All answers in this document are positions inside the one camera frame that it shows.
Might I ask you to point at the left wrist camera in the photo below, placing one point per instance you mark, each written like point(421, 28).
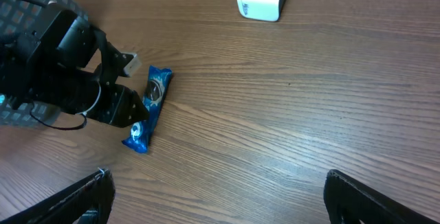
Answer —
point(131, 64)

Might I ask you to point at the dark grey plastic basket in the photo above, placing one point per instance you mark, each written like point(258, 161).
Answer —
point(43, 43)

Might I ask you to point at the blue Oreo cookie pack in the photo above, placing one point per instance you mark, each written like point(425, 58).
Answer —
point(154, 94)

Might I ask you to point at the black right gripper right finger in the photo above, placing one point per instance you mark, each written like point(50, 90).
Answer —
point(348, 201)

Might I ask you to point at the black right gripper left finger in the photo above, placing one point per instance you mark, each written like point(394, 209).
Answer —
point(87, 201)

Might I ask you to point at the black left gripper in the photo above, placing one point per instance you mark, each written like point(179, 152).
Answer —
point(110, 103)

